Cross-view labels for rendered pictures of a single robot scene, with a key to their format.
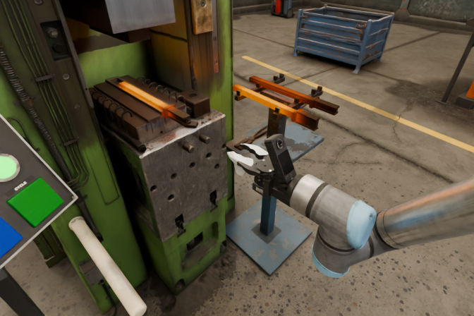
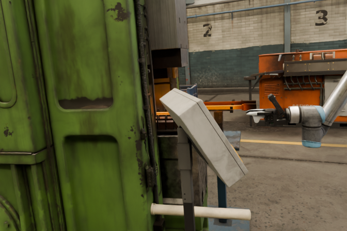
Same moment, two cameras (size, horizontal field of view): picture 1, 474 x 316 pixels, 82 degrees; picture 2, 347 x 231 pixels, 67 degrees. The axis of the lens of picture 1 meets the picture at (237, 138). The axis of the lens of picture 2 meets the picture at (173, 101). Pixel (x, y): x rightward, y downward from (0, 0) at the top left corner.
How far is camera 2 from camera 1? 113 cm
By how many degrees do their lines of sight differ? 37
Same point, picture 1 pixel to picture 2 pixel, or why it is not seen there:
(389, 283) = (308, 213)
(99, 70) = not seen: hidden behind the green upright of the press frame
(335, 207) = (309, 108)
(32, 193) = not seen: hidden behind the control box
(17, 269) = not seen: outside the picture
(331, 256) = (316, 132)
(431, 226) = (338, 102)
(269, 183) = (276, 116)
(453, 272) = (328, 195)
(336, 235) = (315, 119)
